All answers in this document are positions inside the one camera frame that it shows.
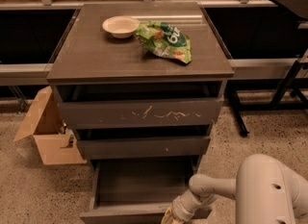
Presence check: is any grey drawer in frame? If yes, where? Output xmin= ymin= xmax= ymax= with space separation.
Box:
xmin=77 ymin=125 xmax=211 ymax=160
xmin=55 ymin=81 xmax=223 ymax=130
xmin=80 ymin=156 xmax=197 ymax=224

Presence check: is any metal window frame rail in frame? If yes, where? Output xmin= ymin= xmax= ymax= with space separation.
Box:
xmin=0 ymin=0 xmax=308 ymax=87

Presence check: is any grey middle drawer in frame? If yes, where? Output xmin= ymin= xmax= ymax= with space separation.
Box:
xmin=77 ymin=125 xmax=211 ymax=160

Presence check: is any green chip bag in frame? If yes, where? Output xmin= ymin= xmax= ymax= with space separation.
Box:
xmin=136 ymin=22 xmax=192 ymax=64

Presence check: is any white bowl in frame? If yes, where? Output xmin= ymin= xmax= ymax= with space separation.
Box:
xmin=102 ymin=16 xmax=140 ymax=38

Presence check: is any open cardboard box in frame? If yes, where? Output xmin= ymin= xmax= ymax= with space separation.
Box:
xmin=14 ymin=87 xmax=87 ymax=165

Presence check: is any grey top drawer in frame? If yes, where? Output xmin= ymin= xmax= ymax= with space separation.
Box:
xmin=55 ymin=81 xmax=223 ymax=130

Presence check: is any grey wooden drawer cabinet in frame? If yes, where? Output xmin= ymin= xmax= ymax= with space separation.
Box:
xmin=46 ymin=2 xmax=235 ymax=171

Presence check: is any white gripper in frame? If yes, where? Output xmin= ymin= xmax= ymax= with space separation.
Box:
xmin=161 ymin=197 xmax=193 ymax=224

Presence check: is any grey bottom drawer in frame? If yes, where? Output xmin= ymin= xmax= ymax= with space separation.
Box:
xmin=80 ymin=156 xmax=197 ymax=224

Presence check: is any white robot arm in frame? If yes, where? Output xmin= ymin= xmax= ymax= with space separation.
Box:
xmin=161 ymin=154 xmax=308 ymax=224

